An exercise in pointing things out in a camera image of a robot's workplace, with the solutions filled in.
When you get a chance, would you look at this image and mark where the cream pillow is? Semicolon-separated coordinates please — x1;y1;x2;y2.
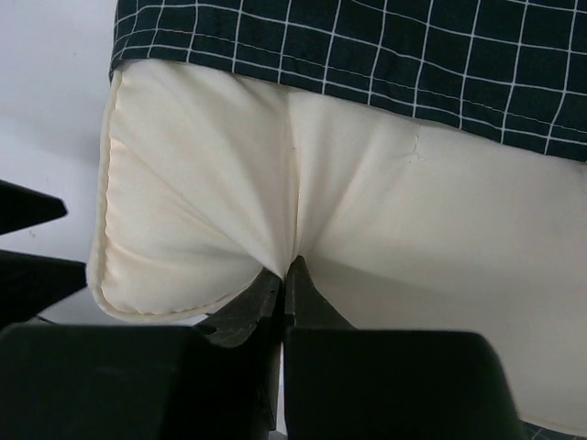
87;60;586;435

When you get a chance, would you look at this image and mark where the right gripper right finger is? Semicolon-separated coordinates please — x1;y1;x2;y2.
283;258;523;439

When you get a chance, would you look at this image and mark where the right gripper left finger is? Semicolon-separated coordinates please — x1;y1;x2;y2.
1;270;282;439

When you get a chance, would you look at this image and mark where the dark plaid pillowcase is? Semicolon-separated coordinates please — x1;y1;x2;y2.
111;0;586;162

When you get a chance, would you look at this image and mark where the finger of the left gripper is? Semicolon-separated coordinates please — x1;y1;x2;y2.
0;181;68;235
1;250;86;321

